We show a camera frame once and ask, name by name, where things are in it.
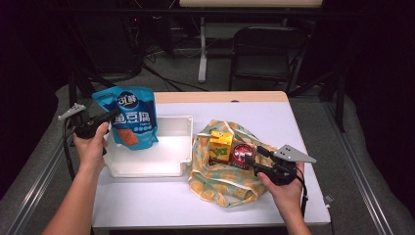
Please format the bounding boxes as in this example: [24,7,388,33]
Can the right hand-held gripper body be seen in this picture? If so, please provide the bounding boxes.
[255,144,317,186]

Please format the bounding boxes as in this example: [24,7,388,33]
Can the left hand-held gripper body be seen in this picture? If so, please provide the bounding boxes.
[58,103,114,140]

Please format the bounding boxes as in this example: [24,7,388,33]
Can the red-lidded cup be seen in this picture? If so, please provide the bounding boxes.
[229,142,257,170]

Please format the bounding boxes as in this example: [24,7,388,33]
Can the blue snack pouch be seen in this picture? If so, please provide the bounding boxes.
[91,85,160,151]

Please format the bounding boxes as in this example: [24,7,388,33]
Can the yellow drink carton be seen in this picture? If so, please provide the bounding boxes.
[208,130,235,166]

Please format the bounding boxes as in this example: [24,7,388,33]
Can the orange-print cloth bag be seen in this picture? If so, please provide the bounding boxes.
[188,119,278,209]

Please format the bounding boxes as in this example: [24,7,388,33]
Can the white plastic bin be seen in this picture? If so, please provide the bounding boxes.
[103,116,194,178]

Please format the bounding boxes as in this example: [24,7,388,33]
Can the person's left hand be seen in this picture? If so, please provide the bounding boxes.
[71,121,111,170]

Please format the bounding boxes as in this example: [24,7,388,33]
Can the person's right hand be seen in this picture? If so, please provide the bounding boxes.
[257,162,305,213]

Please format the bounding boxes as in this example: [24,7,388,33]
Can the black metal stand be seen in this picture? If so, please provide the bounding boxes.
[288,70,346,133]
[67,70,129,129]

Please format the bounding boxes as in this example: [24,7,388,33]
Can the dark computer case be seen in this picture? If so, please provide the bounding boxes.
[72,13,139,74]

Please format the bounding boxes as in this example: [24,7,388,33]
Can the black folding chair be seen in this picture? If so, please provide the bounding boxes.
[228,25,309,94]

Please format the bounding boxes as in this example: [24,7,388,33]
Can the white table mat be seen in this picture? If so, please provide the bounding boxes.
[91,101,331,228]

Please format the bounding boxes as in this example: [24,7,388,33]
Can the white desk leg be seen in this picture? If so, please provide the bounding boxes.
[197,16,209,84]

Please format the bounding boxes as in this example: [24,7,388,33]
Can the beige desk top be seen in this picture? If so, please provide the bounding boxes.
[178,0,324,9]

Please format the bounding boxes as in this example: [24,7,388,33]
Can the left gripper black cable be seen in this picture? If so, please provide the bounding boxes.
[62,117,76,181]

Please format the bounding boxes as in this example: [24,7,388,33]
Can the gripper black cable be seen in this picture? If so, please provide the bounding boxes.
[62,117,76,181]
[295,165,309,218]

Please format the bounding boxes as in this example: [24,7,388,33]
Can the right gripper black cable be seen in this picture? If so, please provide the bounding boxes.
[295,165,309,218]

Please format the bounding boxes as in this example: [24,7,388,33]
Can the black floor cables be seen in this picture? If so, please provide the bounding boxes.
[141,62,209,93]

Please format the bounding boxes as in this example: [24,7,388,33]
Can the aluminium rail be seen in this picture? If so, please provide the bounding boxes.
[5,97,96,235]
[321,97,396,235]

